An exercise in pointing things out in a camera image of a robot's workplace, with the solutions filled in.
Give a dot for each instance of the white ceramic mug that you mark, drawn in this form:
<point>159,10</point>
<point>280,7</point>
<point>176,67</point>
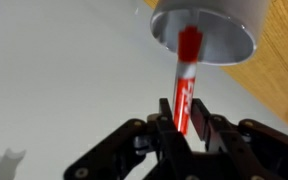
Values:
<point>231,28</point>

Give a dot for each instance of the red whiteboard marker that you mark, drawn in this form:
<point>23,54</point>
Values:
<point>189,43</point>

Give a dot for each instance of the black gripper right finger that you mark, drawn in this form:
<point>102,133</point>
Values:
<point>255,149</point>

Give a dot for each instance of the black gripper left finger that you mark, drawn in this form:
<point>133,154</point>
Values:
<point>115,157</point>

